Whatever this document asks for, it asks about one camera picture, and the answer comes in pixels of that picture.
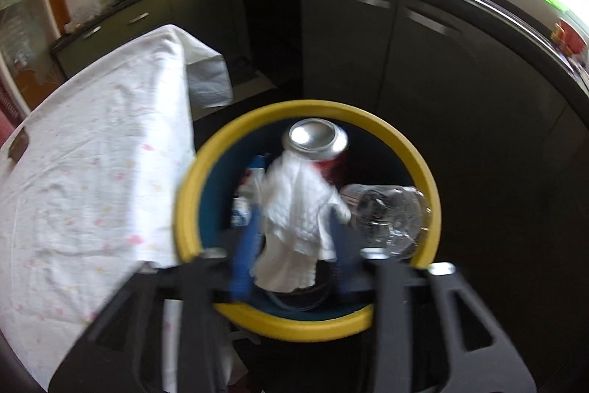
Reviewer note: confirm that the white squeeze tube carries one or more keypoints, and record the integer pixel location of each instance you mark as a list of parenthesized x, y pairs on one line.
[(248, 190)]

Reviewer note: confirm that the red drink can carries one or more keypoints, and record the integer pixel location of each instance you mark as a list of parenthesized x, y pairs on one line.
[(313, 137)]

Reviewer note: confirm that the white floral tablecloth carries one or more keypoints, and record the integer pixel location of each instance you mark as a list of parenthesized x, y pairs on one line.
[(92, 172)]

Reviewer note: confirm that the white paper towel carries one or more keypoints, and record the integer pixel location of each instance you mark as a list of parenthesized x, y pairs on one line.
[(299, 213)]

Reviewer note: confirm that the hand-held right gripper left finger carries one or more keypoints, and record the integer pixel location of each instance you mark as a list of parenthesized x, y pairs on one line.
[(244, 245)]

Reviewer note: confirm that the red container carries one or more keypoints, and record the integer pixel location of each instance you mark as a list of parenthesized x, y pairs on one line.
[(570, 36)]

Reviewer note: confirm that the yellow-rimmed blue bin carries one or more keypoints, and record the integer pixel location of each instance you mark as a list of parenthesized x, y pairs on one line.
[(299, 328)]

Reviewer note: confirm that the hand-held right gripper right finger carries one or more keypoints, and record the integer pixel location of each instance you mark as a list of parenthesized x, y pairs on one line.
[(343, 255)]

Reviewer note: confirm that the clear plastic bottle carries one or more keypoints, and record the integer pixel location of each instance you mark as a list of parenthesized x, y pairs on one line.
[(391, 213)]

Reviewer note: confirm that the dark kitchen cabinets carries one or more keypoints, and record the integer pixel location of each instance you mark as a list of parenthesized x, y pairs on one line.
[(345, 43)]

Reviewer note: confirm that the glass door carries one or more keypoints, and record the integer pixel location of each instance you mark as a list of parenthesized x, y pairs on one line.
[(27, 29)]

